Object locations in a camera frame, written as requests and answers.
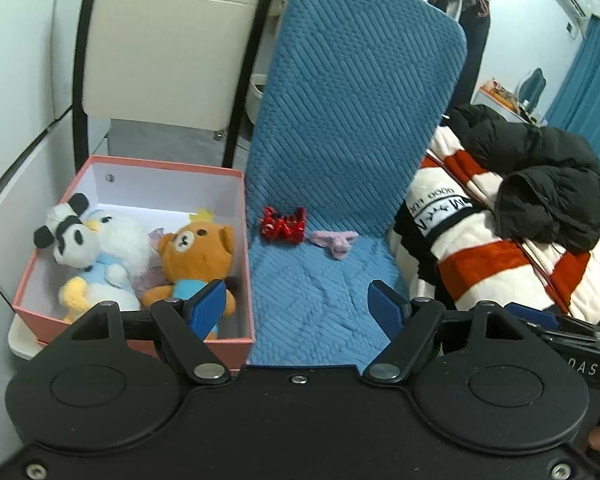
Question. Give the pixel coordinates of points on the wall socket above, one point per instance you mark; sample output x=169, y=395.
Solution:
x=571, y=30

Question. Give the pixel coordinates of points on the red hair clip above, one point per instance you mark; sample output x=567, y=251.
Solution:
x=282, y=227

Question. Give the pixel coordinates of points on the black puffer jacket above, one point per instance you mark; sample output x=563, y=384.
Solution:
x=535, y=180

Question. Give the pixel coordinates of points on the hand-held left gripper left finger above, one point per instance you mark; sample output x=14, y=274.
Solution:
x=207, y=307

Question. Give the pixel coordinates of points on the panda plush toy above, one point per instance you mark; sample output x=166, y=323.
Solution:
x=67, y=240

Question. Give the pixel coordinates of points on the white waste bin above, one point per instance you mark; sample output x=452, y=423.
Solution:
x=256, y=100

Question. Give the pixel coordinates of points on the blue quilted chair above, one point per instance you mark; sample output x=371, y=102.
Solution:
x=350, y=110

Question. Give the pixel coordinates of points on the cream folding chair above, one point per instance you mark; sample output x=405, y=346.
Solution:
x=170, y=45

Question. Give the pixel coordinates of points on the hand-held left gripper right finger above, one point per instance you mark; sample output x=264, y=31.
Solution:
x=387, y=307

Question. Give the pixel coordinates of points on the white side table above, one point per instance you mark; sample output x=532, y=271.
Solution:
x=20, y=342

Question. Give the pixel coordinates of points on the blue curtain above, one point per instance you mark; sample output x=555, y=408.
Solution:
x=590, y=85

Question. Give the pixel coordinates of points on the cluttered white desk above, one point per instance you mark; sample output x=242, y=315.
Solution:
x=502, y=97

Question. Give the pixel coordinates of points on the blue desk chair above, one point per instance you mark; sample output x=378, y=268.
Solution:
x=532, y=87

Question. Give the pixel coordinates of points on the purple gauze flower ribbon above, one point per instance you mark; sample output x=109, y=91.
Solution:
x=152, y=272

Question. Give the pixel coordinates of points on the pink cardboard box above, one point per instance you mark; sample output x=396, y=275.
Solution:
x=225, y=240

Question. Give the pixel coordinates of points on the white duck plush toy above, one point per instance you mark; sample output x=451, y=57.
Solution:
x=122, y=245

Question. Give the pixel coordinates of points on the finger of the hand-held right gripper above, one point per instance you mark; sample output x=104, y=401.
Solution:
x=530, y=311

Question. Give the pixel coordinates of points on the brown bear plush toy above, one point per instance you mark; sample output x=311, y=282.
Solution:
x=195, y=255

